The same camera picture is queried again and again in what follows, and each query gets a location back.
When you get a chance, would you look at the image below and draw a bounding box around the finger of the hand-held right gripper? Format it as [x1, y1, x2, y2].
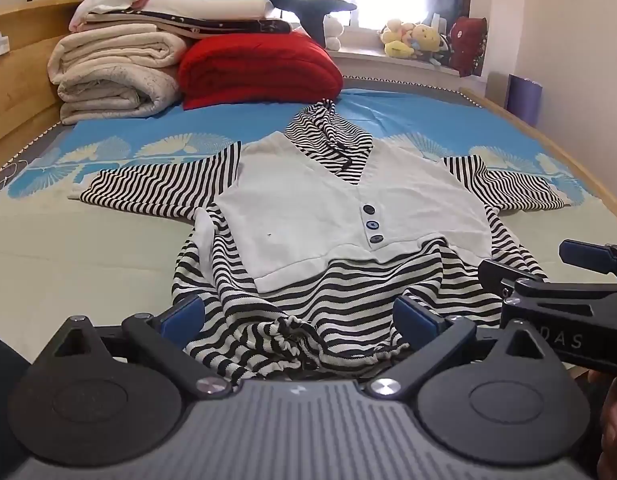
[559, 239, 617, 282]
[477, 258, 540, 307]

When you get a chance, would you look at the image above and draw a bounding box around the striped and white baby romper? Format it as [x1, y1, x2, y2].
[68, 100, 566, 386]

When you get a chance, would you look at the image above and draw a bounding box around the yellow and pink plush toy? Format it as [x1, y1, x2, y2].
[411, 24, 446, 63]

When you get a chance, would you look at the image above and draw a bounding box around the person's right hand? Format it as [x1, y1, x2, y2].
[587, 370, 617, 480]

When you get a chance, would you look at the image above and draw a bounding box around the purple box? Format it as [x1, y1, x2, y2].
[505, 74, 543, 128]

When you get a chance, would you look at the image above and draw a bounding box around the small white plush toy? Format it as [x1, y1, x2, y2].
[322, 14, 345, 51]

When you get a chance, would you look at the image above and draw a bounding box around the white window sill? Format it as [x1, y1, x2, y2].
[333, 47, 461, 79]

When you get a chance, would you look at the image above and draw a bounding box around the white folded blanket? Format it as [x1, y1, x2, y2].
[86, 0, 276, 23]

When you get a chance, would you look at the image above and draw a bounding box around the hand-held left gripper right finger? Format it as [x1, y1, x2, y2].
[363, 295, 560, 401]

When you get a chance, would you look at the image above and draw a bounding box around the red folded blanket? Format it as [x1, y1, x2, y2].
[177, 30, 344, 111]

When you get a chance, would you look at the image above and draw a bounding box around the blue and cream bed mat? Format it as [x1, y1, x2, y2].
[0, 85, 617, 376]

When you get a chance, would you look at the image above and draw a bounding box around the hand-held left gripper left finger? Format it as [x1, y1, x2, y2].
[53, 294, 234, 401]

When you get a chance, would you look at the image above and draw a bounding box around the tan cardboard box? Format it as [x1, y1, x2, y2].
[488, 71, 509, 107]

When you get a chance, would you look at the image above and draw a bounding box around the wooden bed frame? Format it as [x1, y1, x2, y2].
[0, 0, 617, 261]

